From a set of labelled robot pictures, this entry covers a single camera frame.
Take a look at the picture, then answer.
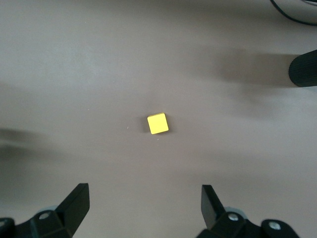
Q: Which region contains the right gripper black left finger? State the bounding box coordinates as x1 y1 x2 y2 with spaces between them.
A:
0 182 90 238

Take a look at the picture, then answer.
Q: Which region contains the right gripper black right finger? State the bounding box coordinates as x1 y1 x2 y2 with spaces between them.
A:
198 184 299 238

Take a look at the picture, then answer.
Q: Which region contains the yellow cube block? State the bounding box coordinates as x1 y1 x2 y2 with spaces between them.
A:
147 112 169 135

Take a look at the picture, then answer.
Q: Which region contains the black foam cylinder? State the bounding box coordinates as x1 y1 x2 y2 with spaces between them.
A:
288 49 317 88

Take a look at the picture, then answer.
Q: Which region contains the black looped cable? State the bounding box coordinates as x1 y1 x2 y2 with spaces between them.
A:
269 0 317 26

